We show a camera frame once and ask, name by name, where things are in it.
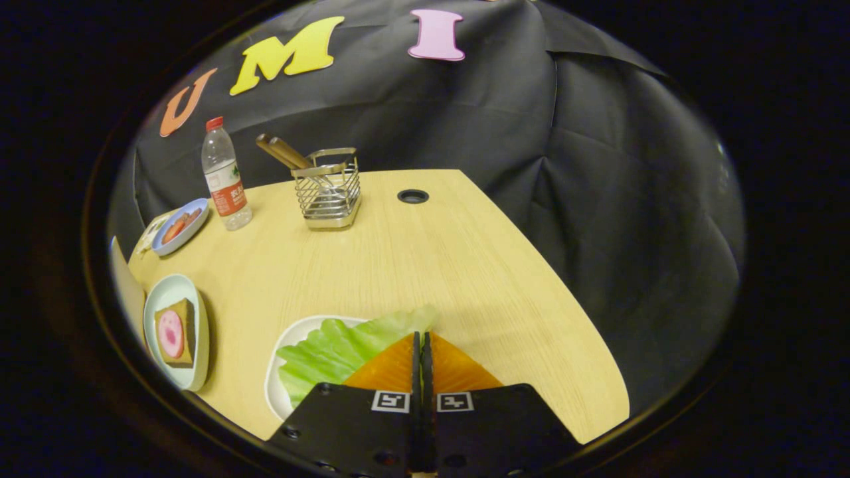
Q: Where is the clear red-capped water bottle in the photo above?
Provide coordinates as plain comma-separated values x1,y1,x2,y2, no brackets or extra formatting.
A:
201,117,253,231

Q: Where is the pale green plate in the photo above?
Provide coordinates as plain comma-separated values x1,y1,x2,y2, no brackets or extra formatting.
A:
143,274,211,392

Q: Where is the white toaster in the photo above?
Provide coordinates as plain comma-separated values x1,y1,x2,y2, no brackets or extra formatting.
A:
110,236,147,346

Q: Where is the small white square plate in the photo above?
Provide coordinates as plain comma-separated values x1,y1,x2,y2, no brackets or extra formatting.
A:
264,315,373,422

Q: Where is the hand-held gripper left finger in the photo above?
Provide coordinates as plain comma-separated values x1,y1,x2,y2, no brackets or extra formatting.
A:
266,331,424,478

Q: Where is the white divided seed tray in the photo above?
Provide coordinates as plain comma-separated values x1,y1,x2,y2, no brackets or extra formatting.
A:
136,211,173,256

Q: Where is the green lettuce leaf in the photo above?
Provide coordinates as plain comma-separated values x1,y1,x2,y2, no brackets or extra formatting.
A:
278,305,439,407

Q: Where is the metal wire utensil holder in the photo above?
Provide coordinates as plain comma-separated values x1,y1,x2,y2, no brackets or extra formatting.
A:
291,147,363,231

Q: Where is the dark-crust bread slice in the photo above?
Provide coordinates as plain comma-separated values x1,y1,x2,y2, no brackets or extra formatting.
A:
155,299,197,367

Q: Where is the black backdrop cloth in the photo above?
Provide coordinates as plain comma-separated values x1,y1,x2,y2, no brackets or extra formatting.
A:
106,0,746,419

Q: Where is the pink ham slice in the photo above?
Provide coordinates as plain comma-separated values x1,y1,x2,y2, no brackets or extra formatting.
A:
158,310,185,359

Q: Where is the blue plate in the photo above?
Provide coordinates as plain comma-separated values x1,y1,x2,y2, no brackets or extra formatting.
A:
151,198,211,257

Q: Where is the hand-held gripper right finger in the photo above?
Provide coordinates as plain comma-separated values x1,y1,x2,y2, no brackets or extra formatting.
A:
423,331,582,478

